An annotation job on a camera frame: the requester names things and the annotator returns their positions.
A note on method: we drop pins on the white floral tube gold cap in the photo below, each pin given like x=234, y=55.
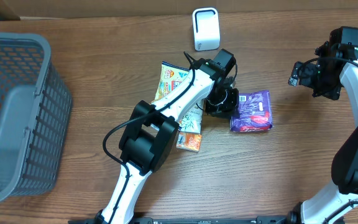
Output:
x=191, y=121

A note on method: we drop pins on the white barcode scanner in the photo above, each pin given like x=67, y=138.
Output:
x=206, y=29

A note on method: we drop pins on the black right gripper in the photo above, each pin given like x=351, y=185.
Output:
x=334, y=89

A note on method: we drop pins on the yellow snack bag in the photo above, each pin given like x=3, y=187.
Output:
x=170, y=77

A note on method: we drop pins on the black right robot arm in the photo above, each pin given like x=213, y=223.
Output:
x=340, y=195

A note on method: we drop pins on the red purple pad package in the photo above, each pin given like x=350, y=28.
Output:
x=254, y=113

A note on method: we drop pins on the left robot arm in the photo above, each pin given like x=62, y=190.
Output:
x=142, y=144

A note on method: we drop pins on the small orange box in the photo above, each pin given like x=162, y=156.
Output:
x=189, y=141

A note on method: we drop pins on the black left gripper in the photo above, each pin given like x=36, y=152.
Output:
x=232, y=107

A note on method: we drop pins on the grey plastic shopping basket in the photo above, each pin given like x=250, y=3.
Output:
x=35, y=109

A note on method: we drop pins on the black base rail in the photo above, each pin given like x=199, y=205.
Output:
x=259, y=220

